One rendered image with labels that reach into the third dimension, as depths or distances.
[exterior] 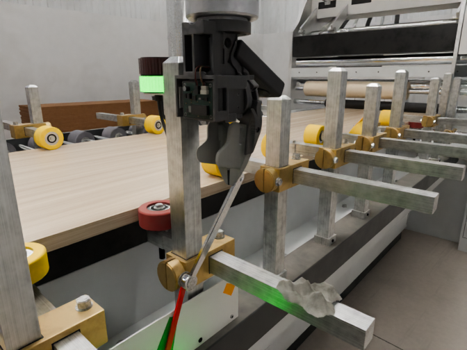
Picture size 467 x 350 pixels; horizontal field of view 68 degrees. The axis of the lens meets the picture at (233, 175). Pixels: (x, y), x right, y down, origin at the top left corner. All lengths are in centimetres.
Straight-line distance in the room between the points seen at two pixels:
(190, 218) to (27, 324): 24
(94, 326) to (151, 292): 37
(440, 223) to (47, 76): 709
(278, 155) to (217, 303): 30
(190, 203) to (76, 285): 31
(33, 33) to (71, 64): 83
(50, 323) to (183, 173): 25
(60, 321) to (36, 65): 753
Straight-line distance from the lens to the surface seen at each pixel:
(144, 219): 66
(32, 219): 73
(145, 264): 81
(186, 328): 62
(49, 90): 798
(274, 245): 77
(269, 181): 69
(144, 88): 54
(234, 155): 46
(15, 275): 44
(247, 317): 73
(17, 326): 47
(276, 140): 70
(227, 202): 51
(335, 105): 91
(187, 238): 55
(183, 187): 52
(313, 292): 49
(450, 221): 295
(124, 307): 83
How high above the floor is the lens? 115
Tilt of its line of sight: 16 degrees down
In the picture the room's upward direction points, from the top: straight up
